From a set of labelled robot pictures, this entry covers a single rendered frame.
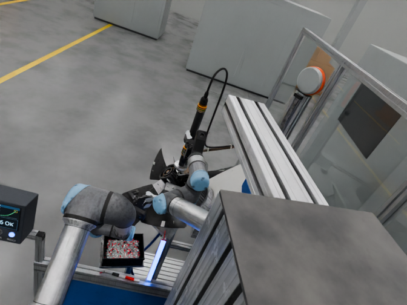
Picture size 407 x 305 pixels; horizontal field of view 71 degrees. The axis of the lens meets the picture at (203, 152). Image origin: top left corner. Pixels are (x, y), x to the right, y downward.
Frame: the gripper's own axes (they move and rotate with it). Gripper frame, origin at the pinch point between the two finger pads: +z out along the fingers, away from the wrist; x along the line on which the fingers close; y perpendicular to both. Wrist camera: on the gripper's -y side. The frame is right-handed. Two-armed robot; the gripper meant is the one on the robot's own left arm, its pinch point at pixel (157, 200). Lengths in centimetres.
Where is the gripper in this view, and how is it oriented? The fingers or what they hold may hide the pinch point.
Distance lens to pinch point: 152.8
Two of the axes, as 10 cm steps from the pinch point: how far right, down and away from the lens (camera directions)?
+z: 7.7, -1.2, 6.2
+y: -5.8, -5.2, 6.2
